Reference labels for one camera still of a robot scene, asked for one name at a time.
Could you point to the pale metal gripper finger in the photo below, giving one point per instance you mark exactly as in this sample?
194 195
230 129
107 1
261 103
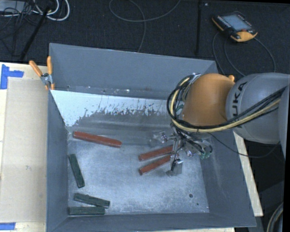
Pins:
176 169
159 138

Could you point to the red-brown flat block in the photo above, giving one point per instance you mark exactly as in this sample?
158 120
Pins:
97 139
154 165
155 153

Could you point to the grey metal bin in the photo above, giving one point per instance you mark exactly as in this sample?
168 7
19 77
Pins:
121 175

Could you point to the dark green flat block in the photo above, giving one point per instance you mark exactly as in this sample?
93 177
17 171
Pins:
92 200
86 210
76 170

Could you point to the pale wood flat board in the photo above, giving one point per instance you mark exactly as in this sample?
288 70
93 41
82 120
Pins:
23 142

